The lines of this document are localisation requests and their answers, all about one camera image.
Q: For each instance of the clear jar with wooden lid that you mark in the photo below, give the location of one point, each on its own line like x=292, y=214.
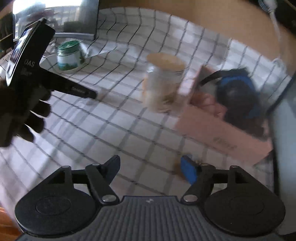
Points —
x=162, y=80

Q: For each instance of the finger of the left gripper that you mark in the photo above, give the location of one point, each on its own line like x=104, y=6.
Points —
x=81, y=91

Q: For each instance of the pink cardboard box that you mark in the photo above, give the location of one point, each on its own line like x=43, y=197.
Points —
x=217, y=133

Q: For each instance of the pink fabric flower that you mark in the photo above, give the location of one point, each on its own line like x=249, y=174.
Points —
x=209, y=104

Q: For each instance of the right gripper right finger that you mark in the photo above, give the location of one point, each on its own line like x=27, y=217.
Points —
x=202, y=178

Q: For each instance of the black plush toy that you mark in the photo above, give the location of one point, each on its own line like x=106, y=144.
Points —
x=245, y=122

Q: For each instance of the black blue padded cap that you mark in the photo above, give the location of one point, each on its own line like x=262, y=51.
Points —
x=235, y=91

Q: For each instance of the green lidded tin jar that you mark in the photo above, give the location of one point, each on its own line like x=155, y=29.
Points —
x=69, y=55

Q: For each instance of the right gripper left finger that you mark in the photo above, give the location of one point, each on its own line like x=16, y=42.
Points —
x=100, y=177

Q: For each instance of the gloved left hand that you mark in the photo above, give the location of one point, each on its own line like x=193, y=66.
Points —
x=17, y=118

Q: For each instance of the white checkered tablecloth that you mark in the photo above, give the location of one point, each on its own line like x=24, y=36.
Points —
x=80, y=132

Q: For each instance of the computer monitor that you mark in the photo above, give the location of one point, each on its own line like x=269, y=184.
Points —
x=69, y=18

